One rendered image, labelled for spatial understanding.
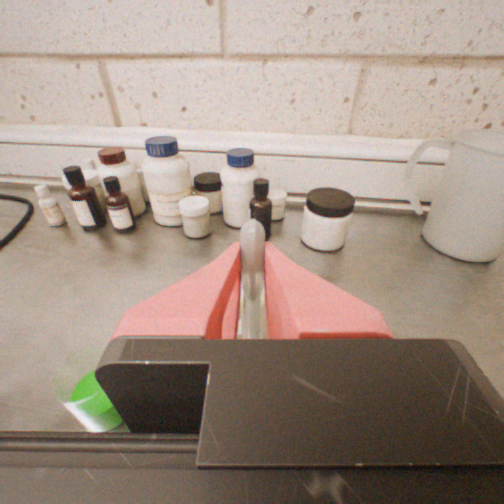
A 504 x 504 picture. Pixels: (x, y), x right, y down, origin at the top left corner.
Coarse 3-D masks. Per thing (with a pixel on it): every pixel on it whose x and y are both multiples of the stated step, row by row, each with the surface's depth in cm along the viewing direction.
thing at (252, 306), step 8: (248, 304) 14; (256, 304) 14; (248, 312) 14; (256, 312) 14; (248, 320) 15; (256, 320) 14; (248, 328) 15; (256, 328) 15; (248, 336) 15; (256, 336) 15
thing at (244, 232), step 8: (248, 224) 11; (240, 232) 11; (248, 232) 11; (240, 240) 11; (248, 240) 11; (240, 248) 12; (248, 248) 11; (248, 256) 11; (248, 264) 12; (248, 272) 12; (248, 280) 12; (248, 288) 13; (248, 296) 13
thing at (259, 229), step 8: (256, 224) 11; (256, 232) 11; (264, 232) 11; (256, 240) 11; (264, 240) 11; (256, 248) 11; (264, 248) 12; (256, 256) 11; (264, 256) 12; (256, 264) 12; (256, 272) 12; (256, 280) 12; (256, 288) 13; (256, 296) 13
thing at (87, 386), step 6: (90, 372) 22; (84, 378) 21; (90, 378) 21; (78, 384) 21; (84, 384) 21; (90, 384) 21; (96, 384) 21; (78, 390) 20; (84, 390) 20; (90, 390) 20; (96, 390) 21; (72, 396) 20; (78, 396) 20; (84, 396) 20; (72, 402) 20
